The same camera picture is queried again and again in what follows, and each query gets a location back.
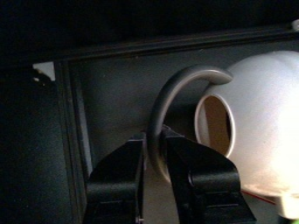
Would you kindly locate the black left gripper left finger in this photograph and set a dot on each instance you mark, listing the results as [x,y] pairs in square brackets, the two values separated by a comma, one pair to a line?
[115,180]

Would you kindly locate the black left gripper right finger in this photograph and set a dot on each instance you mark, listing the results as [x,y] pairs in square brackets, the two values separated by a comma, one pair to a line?
[206,180]

